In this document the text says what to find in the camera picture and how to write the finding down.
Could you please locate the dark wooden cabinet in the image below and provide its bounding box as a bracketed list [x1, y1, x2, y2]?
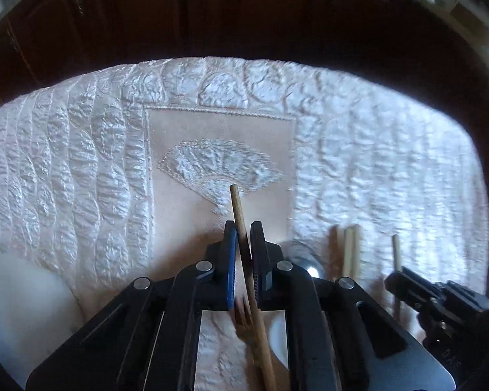
[0, 0, 489, 139]

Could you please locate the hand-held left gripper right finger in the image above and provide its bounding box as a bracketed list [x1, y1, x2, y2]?
[250, 220, 410, 391]

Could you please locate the brown wooden fork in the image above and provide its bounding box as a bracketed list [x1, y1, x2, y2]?
[234, 295, 262, 379]

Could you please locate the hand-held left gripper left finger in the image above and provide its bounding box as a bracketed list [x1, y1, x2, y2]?
[25, 220, 239, 391]

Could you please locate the white quilted tablecloth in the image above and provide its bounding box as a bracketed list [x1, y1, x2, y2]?
[0, 56, 489, 391]

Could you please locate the metal spoon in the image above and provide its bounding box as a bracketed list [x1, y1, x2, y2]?
[279, 240, 327, 282]

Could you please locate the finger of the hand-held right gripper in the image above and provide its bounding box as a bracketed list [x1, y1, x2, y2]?
[385, 266, 446, 312]

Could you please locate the white plate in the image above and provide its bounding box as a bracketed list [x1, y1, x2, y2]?
[269, 311, 290, 372]

